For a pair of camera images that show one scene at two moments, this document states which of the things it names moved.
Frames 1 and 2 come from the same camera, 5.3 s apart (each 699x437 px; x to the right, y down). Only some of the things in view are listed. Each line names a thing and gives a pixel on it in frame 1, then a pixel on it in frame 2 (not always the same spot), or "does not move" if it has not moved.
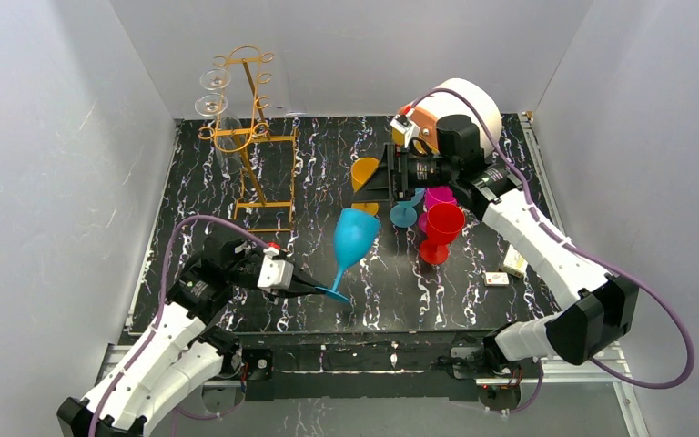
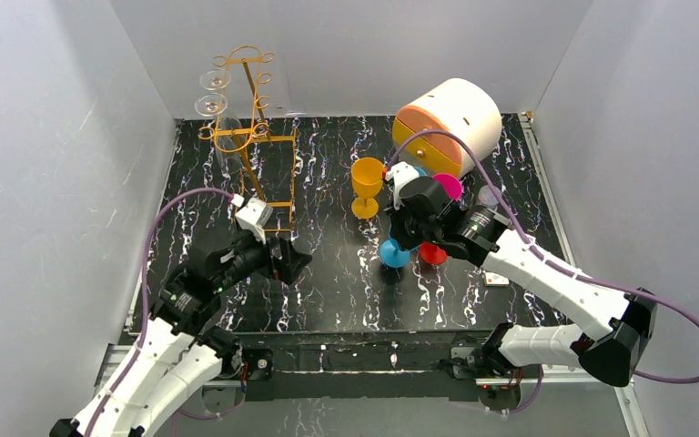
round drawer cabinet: x=447 y=103 does not move
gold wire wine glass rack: x=265 y=200 does not move
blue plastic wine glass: x=355 y=232 -> x=391 y=255
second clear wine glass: x=215 y=79 does not move
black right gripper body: x=396 y=175 -> x=408 y=219
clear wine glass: x=209 y=105 does not move
